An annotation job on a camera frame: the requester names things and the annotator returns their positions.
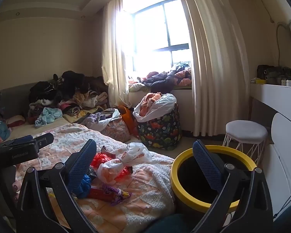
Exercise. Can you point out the large white plastic bag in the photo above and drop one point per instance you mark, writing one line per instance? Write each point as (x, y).
(167, 102)

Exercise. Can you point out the red crinkled plastic bag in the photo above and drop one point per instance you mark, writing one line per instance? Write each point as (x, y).
(99, 160)

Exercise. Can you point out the large pile of clothes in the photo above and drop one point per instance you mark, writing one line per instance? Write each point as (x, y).
(72, 87)

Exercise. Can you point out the peach and white blanket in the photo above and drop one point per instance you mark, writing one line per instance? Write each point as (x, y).
(140, 191)

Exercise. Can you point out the red can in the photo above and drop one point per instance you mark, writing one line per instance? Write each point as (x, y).
(97, 193)

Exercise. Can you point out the light blue garment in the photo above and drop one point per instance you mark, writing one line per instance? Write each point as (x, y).
(49, 115)

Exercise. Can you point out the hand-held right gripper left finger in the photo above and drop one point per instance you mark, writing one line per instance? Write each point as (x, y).
(82, 165)

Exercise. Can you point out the white plastic bag red print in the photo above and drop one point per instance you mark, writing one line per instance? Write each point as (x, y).
(111, 168)

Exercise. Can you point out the pink floral bag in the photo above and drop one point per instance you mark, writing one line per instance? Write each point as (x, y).
(116, 131)

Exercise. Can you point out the blue wrapper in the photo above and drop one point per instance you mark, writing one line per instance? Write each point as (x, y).
(86, 187)

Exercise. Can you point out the pink orange clothes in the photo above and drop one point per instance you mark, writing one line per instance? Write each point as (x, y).
(148, 103)

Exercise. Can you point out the yellow box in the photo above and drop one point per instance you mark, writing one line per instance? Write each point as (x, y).
(258, 80)

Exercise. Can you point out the blue patterned cloth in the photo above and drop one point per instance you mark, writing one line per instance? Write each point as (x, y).
(2, 131)

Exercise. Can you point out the orange bag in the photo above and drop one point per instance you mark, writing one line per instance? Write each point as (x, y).
(127, 119)

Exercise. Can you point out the white rounded desk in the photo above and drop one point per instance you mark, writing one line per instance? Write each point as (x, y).
(281, 97)

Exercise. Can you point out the beige bed sheet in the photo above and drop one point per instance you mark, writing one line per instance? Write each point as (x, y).
(26, 131)

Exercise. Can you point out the small dark wrapper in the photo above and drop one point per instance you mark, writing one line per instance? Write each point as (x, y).
(108, 151)

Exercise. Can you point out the dinosaur print fabric bag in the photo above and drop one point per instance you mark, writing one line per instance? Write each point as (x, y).
(160, 133)

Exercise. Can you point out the heap of jackets and clothes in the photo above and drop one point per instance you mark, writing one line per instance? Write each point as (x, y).
(160, 79)

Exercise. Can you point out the window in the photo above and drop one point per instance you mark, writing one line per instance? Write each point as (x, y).
(150, 29)

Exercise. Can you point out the purple snack wrapper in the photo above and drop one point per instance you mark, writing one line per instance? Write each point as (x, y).
(116, 195)

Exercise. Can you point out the narrow cream curtain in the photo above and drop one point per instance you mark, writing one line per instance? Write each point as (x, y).
(111, 53)

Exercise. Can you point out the black bag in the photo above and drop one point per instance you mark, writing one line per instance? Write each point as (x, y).
(269, 74)

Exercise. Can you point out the person's teal clothing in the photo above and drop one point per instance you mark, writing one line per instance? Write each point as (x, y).
(167, 225)

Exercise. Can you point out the grey padded headboard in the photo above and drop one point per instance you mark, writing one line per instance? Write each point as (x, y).
(14, 97)

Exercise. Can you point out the wide cream curtain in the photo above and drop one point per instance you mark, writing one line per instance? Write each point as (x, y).
(213, 77)

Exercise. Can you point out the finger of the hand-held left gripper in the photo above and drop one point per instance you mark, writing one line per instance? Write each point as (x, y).
(44, 140)
(14, 142)

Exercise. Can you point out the yellow rimmed black trash bin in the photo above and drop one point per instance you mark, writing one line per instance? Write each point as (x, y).
(184, 189)

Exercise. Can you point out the person's left hand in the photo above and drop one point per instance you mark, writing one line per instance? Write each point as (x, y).
(16, 191)

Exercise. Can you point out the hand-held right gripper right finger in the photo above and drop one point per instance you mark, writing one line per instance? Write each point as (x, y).
(208, 167)

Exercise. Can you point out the white and purple cloth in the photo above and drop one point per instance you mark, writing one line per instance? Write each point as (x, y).
(99, 120)

